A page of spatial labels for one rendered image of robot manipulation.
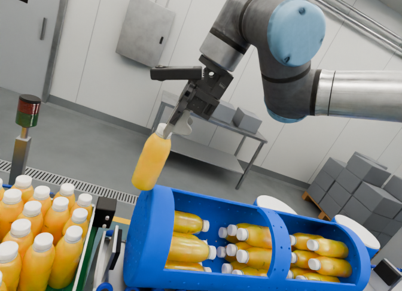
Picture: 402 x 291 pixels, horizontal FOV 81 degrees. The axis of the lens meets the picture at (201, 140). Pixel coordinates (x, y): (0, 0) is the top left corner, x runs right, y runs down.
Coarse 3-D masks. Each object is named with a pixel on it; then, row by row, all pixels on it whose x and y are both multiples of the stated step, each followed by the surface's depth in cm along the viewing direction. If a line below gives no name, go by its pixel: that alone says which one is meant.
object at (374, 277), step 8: (384, 264) 118; (376, 272) 120; (384, 272) 117; (392, 272) 114; (400, 272) 114; (376, 280) 121; (384, 280) 116; (392, 280) 114; (400, 280) 114; (376, 288) 120; (384, 288) 117; (392, 288) 115
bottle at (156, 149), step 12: (156, 132) 58; (156, 144) 58; (168, 144) 59; (144, 156) 60; (156, 156) 59; (144, 168) 60; (156, 168) 61; (132, 180) 63; (144, 180) 62; (156, 180) 64
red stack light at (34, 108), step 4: (20, 100) 78; (20, 104) 79; (24, 104) 78; (28, 104) 79; (32, 104) 79; (36, 104) 81; (40, 104) 82; (20, 108) 79; (24, 108) 79; (28, 108) 79; (32, 108) 80; (36, 108) 81; (24, 112) 79; (28, 112) 80; (32, 112) 81; (36, 112) 82
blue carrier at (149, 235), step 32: (160, 192) 67; (192, 192) 77; (160, 224) 60; (224, 224) 96; (256, 224) 101; (288, 224) 105; (320, 224) 107; (128, 256) 70; (160, 256) 58; (288, 256) 74; (352, 256) 95; (160, 288) 65; (192, 288) 66; (224, 288) 69; (256, 288) 72; (288, 288) 76; (320, 288) 81; (352, 288) 86
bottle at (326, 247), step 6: (318, 240) 93; (324, 240) 93; (330, 240) 95; (318, 246) 91; (324, 246) 91; (330, 246) 92; (336, 246) 94; (342, 246) 96; (318, 252) 92; (324, 252) 91; (330, 252) 92; (336, 252) 93; (342, 252) 94; (348, 252) 96; (342, 258) 96
